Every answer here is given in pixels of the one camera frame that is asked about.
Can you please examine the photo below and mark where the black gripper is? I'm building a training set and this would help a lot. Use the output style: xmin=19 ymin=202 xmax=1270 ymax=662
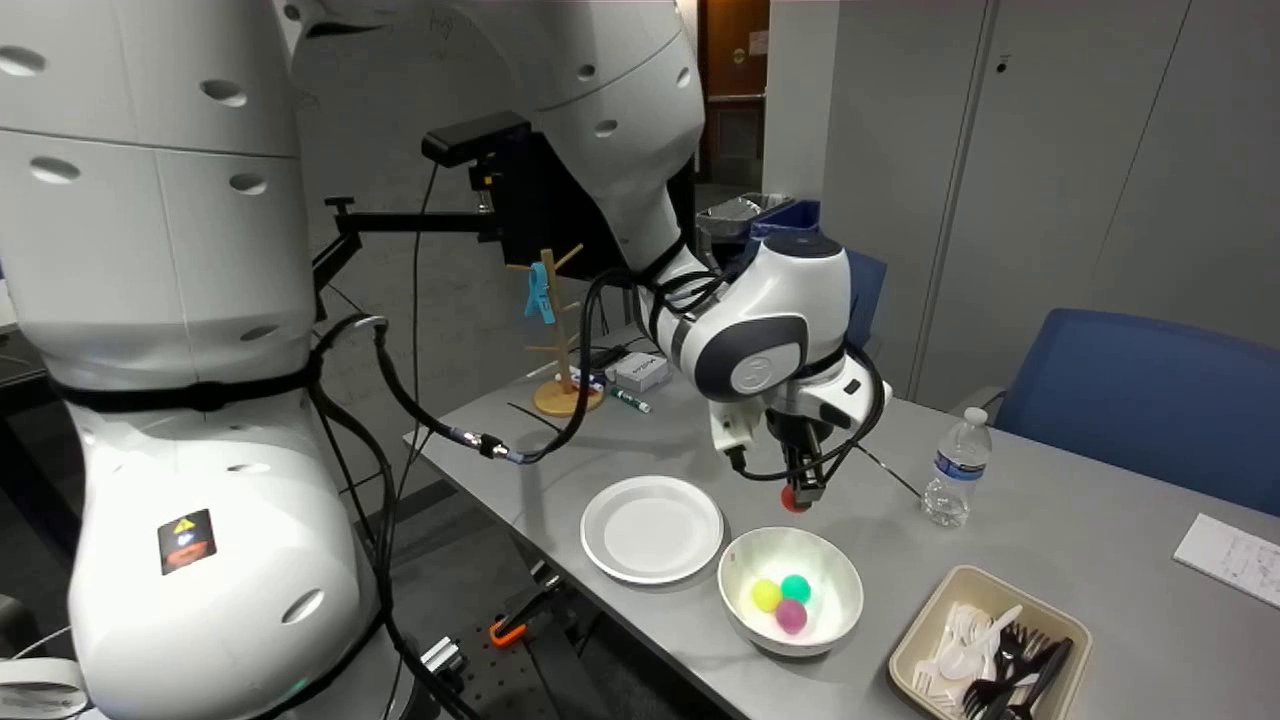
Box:
xmin=767 ymin=414 xmax=834 ymax=510

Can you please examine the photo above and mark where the red ball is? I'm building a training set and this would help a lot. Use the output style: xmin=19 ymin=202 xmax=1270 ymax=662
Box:
xmin=779 ymin=488 xmax=811 ymax=511

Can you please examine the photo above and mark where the green ball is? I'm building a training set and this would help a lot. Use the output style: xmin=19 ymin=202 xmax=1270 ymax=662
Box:
xmin=779 ymin=578 xmax=811 ymax=605

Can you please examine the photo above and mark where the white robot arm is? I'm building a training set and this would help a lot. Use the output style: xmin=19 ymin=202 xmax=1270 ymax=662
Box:
xmin=0 ymin=0 xmax=886 ymax=720

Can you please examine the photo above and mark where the white bowl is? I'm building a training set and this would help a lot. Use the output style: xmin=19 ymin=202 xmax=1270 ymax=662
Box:
xmin=715 ymin=529 xmax=868 ymax=662

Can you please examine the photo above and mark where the yellow ball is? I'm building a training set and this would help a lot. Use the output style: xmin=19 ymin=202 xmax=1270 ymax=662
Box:
xmin=750 ymin=579 xmax=779 ymax=613

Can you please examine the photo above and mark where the purple ball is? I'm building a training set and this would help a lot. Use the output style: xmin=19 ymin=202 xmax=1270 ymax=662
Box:
xmin=777 ymin=601 xmax=809 ymax=638

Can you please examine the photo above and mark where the white foam plate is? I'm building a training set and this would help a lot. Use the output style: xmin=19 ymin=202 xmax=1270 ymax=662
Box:
xmin=581 ymin=475 xmax=725 ymax=590

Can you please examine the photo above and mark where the clear water bottle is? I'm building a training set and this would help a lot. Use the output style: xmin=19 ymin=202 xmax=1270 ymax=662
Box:
xmin=921 ymin=409 xmax=992 ymax=529

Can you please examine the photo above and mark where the small white box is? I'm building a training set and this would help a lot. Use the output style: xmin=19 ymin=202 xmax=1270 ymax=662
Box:
xmin=608 ymin=351 xmax=673 ymax=397

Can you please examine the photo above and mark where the blue chair middle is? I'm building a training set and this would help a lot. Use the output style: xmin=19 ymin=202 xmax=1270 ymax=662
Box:
xmin=848 ymin=251 xmax=887 ymax=351

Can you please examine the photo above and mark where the blue chair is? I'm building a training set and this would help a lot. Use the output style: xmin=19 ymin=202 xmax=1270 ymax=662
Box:
xmin=848 ymin=251 xmax=887 ymax=351
xmin=998 ymin=307 xmax=1280 ymax=517

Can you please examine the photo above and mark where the white plastic cutlery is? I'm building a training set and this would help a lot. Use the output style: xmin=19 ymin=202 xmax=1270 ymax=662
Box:
xmin=912 ymin=605 xmax=1022 ymax=703

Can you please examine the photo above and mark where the beige cutlery tray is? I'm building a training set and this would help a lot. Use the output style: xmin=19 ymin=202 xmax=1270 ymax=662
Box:
xmin=887 ymin=563 xmax=1091 ymax=720

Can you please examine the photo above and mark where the wooden peg stand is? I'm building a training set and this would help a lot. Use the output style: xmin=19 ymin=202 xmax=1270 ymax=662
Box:
xmin=525 ymin=248 xmax=606 ymax=419

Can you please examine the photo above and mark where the black plastic fork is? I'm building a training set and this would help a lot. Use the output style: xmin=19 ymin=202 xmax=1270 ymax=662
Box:
xmin=962 ymin=626 xmax=1076 ymax=720

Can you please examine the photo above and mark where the orange black clamp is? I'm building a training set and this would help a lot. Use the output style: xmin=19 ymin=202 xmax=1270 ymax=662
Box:
xmin=490 ymin=579 xmax=558 ymax=653

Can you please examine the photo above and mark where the blue chair right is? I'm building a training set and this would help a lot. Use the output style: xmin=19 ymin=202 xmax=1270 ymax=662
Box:
xmin=998 ymin=307 xmax=1280 ymax=517

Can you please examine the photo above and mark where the white paper sheet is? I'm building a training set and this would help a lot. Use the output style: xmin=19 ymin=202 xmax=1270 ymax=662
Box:
xmin=1178 ymin=517 xmax=1280 ymax=607

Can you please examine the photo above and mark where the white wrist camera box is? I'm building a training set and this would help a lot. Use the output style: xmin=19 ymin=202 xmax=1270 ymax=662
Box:
xmin=707 ymin=401 xmax=766 ymax=452

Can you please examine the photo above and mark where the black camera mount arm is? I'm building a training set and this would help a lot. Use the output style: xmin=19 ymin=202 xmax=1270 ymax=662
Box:
xmin=312 ymin=113 xmax=619 ymax=285

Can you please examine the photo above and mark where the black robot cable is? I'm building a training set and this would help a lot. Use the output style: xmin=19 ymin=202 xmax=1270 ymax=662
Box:
xmin=304 ymin=265 xmax=646 ymax=720

